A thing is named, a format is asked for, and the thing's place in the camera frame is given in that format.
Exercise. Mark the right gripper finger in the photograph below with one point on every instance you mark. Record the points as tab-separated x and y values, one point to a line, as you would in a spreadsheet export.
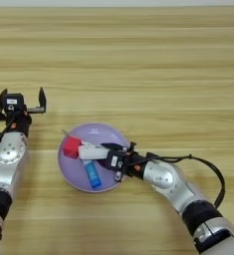
115	146
103	163

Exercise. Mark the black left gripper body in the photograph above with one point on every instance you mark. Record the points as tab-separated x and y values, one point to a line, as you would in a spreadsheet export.
20	123

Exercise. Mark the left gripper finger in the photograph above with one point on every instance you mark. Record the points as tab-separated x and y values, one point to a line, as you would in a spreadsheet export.
42	99
0	106

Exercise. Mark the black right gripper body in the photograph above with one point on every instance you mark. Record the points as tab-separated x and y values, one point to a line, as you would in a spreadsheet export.
133	166

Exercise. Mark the white rectangular box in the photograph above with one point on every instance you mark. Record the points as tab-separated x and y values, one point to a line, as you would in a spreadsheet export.
92	152

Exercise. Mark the red cube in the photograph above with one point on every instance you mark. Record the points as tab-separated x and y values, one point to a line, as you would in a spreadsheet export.
71	147

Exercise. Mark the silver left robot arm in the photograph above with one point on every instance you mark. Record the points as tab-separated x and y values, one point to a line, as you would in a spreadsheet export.
7	166

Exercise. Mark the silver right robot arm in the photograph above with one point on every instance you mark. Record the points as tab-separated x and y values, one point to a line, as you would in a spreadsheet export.
175	186

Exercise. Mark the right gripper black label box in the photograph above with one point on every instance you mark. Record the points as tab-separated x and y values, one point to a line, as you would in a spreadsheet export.
114	161

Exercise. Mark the blue glue stick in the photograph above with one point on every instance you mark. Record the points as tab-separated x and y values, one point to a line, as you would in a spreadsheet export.
92	174

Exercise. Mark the round purple plate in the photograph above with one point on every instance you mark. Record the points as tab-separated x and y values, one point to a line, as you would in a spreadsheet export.
95	132

